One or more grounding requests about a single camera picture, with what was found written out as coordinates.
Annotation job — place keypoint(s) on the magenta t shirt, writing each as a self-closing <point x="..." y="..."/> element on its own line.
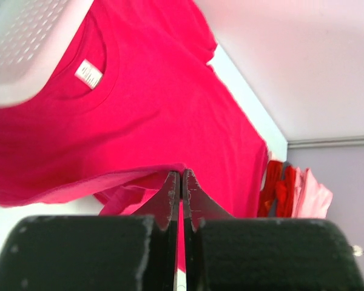
<point x="133" y="98"/>

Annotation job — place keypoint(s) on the red folded t shirt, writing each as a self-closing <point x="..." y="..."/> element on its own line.
<point x="277" y="196"/>

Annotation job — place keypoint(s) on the right corner aluminium post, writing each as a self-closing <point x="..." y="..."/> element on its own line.
<point x="327" y="142"/>

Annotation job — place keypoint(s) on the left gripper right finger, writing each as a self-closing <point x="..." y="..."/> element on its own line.
<point x="226" y="253"/>

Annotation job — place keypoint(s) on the white plastic basket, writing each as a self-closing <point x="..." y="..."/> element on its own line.
<point x="34" y="34"/>

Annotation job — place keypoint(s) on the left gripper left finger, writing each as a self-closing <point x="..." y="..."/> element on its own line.
<point x="127" y="252"/>

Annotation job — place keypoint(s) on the pink folded t shirt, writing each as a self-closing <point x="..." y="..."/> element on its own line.
<point x="311" y="199"/>

